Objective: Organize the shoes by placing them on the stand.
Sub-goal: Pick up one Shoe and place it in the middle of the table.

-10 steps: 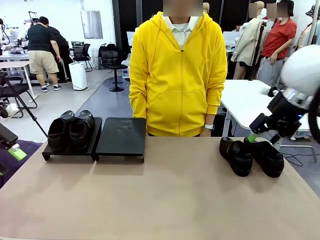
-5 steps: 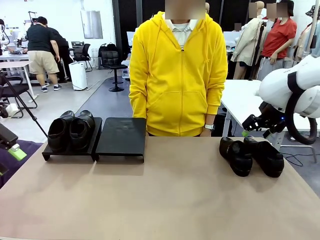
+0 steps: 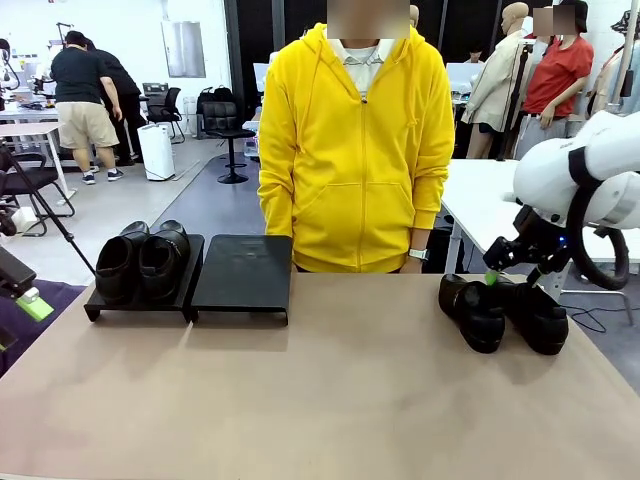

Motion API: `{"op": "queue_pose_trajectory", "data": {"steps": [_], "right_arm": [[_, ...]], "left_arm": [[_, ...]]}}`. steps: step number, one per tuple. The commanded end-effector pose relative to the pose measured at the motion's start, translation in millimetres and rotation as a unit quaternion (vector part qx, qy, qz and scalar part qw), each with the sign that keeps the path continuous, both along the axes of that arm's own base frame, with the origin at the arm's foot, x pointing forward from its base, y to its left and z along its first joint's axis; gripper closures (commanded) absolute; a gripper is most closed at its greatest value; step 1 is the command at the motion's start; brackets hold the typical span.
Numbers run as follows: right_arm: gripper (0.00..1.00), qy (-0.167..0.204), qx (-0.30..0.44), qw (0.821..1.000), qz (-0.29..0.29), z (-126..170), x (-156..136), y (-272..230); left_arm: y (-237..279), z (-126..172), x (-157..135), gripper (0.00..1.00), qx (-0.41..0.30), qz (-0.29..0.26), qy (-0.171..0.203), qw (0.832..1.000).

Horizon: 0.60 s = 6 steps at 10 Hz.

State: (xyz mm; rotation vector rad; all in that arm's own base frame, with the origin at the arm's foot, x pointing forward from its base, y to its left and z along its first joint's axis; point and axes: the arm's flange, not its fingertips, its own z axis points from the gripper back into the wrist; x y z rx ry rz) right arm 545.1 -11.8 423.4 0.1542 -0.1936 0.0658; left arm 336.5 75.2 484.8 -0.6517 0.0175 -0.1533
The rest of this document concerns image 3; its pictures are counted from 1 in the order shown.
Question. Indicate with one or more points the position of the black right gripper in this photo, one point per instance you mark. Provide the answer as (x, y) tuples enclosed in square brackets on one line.
[(537, 235)]

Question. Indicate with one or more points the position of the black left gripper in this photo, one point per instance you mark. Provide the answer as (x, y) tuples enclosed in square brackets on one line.
[(12, 272)]

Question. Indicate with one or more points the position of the black leather shoe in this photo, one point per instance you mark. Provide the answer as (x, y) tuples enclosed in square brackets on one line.
[(540, 320), (115, 265), (472, 310), (162, 260)]

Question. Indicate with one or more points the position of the person's right forearm yellow sleeve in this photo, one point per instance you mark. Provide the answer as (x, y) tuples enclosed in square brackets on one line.
[(275, 200)]

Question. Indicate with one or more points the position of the person's left forearm yellow sleeve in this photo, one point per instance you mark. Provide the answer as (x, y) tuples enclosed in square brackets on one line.
[(430, 195)]

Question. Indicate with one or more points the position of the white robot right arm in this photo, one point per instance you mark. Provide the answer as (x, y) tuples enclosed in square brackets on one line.
[(550, 170)]

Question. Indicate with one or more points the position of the black metal shoe stand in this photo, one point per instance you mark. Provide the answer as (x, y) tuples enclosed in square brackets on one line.
[(140, 306), (245, 275)]

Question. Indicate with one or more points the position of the person's left hand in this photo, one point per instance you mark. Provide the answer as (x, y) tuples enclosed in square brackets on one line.
[(412, 266)]

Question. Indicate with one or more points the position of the black tripod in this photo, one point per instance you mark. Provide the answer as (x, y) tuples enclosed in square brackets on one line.
[(75, 245)]

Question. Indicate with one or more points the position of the white wristwatch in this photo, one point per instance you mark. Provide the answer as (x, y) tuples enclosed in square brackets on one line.
[(419, 254)]

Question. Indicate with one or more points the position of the black folding chair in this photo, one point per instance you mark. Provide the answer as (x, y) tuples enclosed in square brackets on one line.
[(30, 185)]

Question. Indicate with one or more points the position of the mannequin with beige jacket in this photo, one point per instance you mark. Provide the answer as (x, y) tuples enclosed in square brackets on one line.
[(492, 90)]

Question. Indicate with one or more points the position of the pink-topped white desk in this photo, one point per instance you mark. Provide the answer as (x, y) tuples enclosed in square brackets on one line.
[(30, 129)]

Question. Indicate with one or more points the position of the white monitor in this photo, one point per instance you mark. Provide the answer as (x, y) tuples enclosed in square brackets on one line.
[(460, 75)]

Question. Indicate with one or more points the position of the person in yellow hoodie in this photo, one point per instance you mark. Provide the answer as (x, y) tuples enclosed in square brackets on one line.
[(355, 150)]

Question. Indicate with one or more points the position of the white air purifier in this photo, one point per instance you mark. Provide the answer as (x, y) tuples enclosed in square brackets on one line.
[(156, 150)]

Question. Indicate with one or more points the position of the wooden coat rack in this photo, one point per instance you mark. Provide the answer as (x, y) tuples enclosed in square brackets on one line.
[(625, 60)]

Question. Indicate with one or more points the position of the man in beige shorts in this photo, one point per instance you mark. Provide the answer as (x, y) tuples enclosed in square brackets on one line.
[(80, 85)]

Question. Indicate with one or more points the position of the person dressed in black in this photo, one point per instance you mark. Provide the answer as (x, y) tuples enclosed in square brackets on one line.
[(125, 85)]

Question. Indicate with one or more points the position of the black mesh office chair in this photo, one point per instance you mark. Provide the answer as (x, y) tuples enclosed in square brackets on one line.
[(167, 105)]

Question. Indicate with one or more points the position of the mannequin with dark red top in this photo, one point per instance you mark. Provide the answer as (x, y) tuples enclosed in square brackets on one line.
[(414, 15)]

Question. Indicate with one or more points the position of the black padded bar stool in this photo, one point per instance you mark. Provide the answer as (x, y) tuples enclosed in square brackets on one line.
[(222, 120)]

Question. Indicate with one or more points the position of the black backpack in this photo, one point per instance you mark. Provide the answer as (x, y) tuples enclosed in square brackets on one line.
[(215, 95)]

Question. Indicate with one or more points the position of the black camera stand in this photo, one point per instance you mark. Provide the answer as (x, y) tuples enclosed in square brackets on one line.
[(515, 100)]

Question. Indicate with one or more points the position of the silver wall panel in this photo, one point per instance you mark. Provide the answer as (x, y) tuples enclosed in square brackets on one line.
[(183, 49)]

